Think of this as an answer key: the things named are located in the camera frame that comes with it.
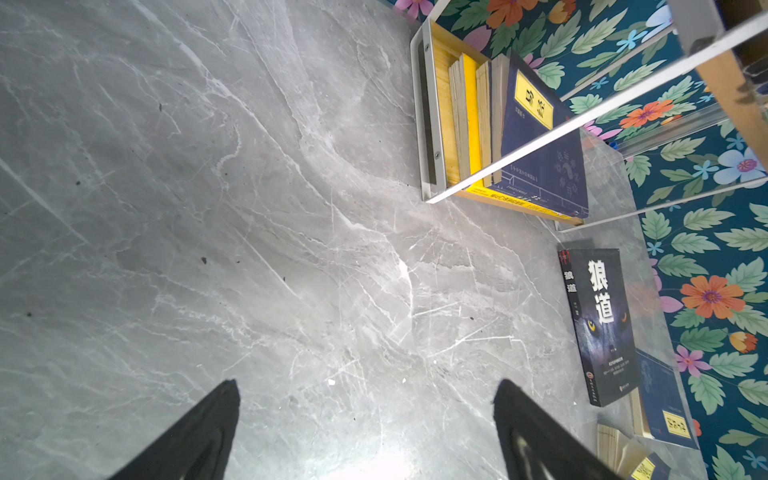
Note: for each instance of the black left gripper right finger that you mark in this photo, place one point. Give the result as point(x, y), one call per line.
point(534, 445)

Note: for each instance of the black wolf cover book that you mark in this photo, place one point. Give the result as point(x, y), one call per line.
point(596, 294)

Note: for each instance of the navy book tilted front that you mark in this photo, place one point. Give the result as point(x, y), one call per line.
point(628, 458)

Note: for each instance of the yellow book on lower shelf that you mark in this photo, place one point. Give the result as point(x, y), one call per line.
point(550, 181)

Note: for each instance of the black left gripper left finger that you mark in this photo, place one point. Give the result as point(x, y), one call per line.
point(197, 446)

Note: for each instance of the navy book yellow label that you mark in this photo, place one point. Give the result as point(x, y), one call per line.
point(488, 97)

